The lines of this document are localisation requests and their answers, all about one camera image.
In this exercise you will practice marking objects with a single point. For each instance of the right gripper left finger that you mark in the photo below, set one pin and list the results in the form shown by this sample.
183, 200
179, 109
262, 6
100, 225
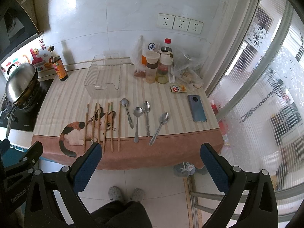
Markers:
72, 180

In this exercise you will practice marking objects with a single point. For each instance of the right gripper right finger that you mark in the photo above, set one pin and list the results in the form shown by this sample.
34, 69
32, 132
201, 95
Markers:
229, 181

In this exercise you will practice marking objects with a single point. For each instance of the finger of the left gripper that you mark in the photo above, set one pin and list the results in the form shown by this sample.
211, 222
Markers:
14, 160

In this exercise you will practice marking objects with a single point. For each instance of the wooden chopstick green band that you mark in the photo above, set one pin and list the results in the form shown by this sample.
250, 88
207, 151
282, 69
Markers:
111, 125

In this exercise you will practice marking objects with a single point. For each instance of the steel spoon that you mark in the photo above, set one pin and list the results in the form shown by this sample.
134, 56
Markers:
146, 110
125, 104
164, 118
137, 113

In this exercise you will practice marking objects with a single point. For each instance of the black gas stove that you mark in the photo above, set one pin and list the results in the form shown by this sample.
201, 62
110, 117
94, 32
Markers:
25, 116

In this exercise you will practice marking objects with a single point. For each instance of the grey slipper left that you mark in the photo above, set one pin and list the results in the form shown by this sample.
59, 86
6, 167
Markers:
115, 194

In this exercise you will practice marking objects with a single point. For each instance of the grey slipper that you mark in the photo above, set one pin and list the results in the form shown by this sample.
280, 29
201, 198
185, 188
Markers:
137, 195
115, 194

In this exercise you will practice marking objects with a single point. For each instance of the grey slipper right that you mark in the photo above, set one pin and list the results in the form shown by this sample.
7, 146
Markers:
137, 195

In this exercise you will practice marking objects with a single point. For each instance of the blue smartphone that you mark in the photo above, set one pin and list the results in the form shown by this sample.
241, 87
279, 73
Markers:
196, 108

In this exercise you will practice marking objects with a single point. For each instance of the steel wok with lid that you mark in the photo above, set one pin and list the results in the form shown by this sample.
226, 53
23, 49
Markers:
21, 84

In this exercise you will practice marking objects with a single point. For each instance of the cat print table mat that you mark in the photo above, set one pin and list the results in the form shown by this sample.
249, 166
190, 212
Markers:
179, 140

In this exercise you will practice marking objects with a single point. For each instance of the soy sauce bottle orange label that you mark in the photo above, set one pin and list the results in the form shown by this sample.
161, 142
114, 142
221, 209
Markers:
57, 64

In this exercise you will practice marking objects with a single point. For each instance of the clear plastic utensil tray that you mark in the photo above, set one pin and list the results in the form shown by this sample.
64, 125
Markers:
104, 76

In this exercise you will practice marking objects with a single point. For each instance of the small printed card box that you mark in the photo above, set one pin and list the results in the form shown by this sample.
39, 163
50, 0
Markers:
178, 88

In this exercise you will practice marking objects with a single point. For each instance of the clear plastic bag food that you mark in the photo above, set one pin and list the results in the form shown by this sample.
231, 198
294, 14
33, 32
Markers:
186, 69

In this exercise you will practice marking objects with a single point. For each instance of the black range hood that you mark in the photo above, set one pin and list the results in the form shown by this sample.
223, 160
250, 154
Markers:
19, 25

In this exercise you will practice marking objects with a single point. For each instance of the white plastic bag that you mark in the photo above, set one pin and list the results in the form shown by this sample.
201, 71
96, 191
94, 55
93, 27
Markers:
136, 58

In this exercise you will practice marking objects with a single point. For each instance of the white lid oil dispenser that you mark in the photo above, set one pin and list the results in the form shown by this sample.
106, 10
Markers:
165, 62

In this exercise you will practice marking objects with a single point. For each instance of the plastic cup container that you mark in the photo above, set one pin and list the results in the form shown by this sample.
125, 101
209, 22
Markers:
152, 59

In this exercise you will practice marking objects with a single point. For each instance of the red cap sauce bottle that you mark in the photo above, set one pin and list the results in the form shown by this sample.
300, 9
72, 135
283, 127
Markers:
166, 47

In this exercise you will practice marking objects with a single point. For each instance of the white wall socket right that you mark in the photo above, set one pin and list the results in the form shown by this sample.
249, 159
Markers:
195, 27

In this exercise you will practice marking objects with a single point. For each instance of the white wall socket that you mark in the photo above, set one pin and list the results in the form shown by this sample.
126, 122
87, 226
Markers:
165, 21
195, 27
181, 23

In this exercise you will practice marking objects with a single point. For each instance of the white wall socket middle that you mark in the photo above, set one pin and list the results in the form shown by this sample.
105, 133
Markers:
181, 23

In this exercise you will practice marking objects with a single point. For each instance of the white wall socket left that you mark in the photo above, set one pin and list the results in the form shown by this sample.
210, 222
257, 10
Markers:
165, 21

